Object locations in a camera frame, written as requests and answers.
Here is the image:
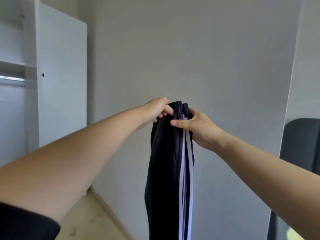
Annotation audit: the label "person's right hand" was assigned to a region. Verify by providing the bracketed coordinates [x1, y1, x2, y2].
[170, 108, 226, 152]

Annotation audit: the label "person's black sleeve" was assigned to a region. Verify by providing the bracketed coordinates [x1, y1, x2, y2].
[0, 202, 61, 240]

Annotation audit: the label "white wardrobe door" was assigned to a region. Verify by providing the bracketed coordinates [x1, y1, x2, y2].
[34, 0, 88, 148]

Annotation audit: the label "dark grey chair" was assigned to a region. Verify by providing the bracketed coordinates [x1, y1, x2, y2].
[267, 118, 320, 240]

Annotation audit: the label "person's left forearm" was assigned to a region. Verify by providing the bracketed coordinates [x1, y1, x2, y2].
[0, 106, 148, 223]

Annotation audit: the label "navy white-striped track pants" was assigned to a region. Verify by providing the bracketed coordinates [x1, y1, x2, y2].
[144, 101, 195, 240]

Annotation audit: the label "person's left hand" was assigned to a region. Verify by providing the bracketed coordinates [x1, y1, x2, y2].
[135, 97, 174, 131]

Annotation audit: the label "metal clothes rail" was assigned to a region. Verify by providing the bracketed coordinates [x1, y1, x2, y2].
[0, 75, 26, 82]

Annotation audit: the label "white wardrobe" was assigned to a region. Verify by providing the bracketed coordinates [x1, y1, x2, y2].
[0, 0, 40, 168]

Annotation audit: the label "person's right forearm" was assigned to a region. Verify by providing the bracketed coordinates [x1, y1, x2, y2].
[214, 132, 320, 240]

